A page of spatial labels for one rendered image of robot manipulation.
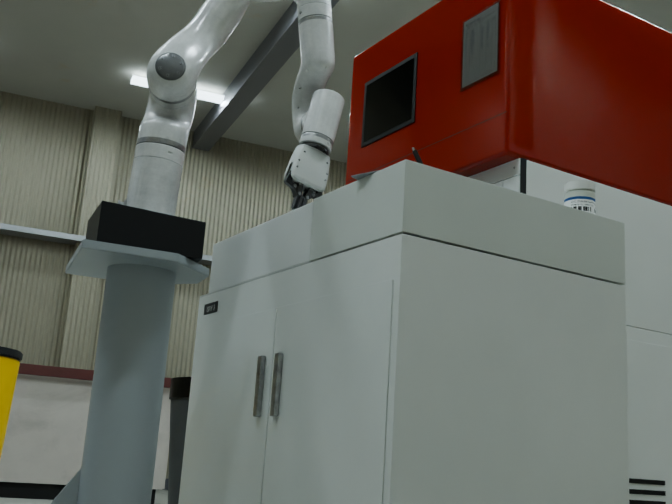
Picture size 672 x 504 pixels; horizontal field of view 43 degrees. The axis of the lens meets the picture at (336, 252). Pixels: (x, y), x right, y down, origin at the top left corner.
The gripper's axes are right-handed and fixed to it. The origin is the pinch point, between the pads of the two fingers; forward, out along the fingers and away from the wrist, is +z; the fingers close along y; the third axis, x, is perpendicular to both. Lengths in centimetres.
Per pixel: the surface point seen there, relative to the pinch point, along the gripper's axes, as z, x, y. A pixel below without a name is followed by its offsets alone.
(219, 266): 11.2, -34.1, 2.2
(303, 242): 13.0, 11.9, 1.8
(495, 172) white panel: -33, 6, -52
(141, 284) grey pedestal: 30.3, -9.6, 28.0
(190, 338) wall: -124, -738, -254
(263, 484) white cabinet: 65, 2, -9
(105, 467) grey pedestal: 71, -11, 22
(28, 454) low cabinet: 54, -491, -70
